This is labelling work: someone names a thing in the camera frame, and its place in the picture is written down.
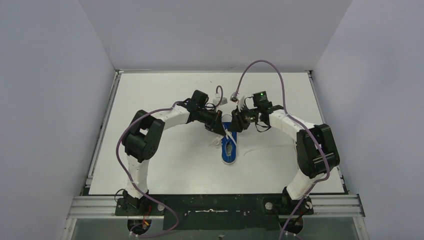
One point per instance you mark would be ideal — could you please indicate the blue sneaker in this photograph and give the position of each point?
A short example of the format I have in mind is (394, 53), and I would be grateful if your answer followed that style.
(229, 154)

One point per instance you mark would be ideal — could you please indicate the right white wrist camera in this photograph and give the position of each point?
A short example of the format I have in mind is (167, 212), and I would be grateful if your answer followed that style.
(239, 100)

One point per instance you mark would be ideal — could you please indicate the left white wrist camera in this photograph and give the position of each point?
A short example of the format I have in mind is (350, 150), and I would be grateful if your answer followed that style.
(218, 101)

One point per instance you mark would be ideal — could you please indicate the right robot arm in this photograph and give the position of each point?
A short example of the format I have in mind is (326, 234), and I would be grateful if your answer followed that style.
(316, 150)

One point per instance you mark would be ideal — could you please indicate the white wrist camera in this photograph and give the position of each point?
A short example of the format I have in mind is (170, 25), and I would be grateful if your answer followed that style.
(218, 101)
(239, 100)

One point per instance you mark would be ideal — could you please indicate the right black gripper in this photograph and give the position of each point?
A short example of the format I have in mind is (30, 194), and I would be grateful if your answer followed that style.
(238, 124)

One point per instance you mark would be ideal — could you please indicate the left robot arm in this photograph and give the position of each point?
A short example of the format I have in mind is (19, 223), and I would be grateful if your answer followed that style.
(142, 138)

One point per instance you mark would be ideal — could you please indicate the aluminium frame rail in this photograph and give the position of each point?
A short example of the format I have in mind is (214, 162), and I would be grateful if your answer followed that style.
(317, 205)

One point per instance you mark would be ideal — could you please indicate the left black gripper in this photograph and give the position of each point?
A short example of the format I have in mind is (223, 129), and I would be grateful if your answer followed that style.
(216, 122)

